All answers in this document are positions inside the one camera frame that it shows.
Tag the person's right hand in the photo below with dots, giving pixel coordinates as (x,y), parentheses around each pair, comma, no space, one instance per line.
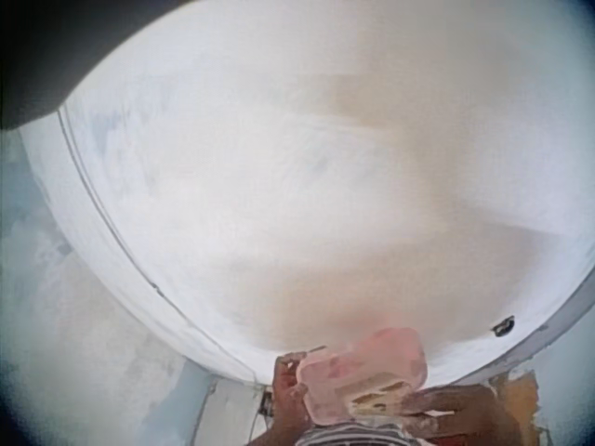
(465,411)

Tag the person's left hand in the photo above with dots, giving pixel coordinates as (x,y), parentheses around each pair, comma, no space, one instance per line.
(284,395)

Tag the person's left fingers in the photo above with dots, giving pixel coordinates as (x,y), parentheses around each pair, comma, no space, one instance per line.
(291,360)

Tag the person's right fingers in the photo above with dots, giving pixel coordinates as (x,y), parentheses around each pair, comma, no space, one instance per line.
(427,403)

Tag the pink plastic container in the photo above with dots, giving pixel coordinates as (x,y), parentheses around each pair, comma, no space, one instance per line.
(362,367)

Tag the toasted bread slice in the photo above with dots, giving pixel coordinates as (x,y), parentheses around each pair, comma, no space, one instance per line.
(379,399)

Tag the striped cloth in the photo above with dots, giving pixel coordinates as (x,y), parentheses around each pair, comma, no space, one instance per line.
(348,434)

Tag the orange brown board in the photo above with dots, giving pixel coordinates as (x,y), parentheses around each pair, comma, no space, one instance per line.
(520,388)

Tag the small black wall hook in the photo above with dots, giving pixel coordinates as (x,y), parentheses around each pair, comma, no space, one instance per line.
(503,326)

